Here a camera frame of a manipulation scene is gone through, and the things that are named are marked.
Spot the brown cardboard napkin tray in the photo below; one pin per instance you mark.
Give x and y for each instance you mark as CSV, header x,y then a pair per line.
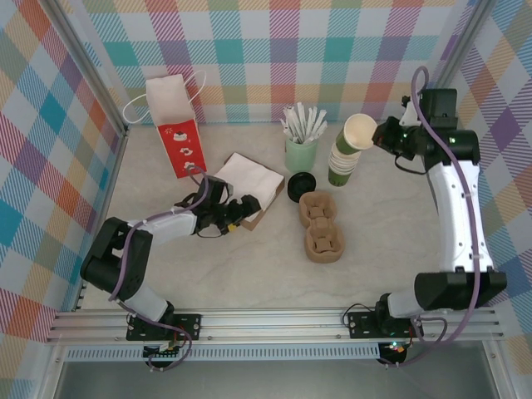
x,y
253,222

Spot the green paper coffee cup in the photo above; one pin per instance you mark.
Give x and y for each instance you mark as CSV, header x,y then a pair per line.
x,y
359,133

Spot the white napkin stack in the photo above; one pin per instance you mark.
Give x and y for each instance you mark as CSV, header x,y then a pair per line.
x,y
249,174

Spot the black plastic cup lid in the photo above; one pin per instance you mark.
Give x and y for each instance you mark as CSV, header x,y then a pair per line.
x,y
303,180

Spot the red paper gift bag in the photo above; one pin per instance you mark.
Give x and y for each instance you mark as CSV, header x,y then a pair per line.
x,y
183,145

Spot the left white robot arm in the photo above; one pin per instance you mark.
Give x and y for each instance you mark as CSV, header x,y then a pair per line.
x,y
166,226

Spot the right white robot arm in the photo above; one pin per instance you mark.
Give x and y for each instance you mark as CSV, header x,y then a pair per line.
x,y
457,216

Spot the black cup lid stack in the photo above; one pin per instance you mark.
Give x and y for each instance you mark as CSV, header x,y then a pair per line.
x,y
297,198

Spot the green paper cup stack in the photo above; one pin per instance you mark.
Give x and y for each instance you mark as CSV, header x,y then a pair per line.
x,y
341,170

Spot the pale green straw jar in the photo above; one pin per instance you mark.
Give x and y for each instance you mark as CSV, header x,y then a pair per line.
x,y
301,158

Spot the left controller board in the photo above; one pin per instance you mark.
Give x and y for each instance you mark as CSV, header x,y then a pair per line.
x,y
166,353

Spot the controller board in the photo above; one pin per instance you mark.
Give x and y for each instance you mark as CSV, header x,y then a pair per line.
x,y
166,353
395,348

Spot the grey metal sheet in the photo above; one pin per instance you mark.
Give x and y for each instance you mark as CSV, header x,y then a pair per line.
x,y
270,382

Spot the right controller board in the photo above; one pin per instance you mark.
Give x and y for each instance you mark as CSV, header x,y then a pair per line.
x,y
395,348

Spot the left aluminium floor rail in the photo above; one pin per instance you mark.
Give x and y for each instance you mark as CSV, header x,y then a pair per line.
x,y
118,160

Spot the left black mount plate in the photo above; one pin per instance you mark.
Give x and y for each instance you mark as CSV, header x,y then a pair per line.
x,y
191,326

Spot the black mount plate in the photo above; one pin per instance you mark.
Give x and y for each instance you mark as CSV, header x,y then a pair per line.
x,y
361,326
191,326

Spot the right aluminium frame post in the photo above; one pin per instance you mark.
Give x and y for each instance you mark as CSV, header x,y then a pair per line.
x,y
463,41

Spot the aluminium frame post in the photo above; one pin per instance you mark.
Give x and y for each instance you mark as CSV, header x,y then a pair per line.
x,y
463,41
89,62

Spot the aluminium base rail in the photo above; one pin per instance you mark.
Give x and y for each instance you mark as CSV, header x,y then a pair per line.
x,y
270,328

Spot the right black mount plate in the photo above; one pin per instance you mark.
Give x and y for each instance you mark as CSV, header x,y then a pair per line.
x,y
361,326

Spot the left aluminium frame post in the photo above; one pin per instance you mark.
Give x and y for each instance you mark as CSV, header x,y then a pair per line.
x,y
89,62

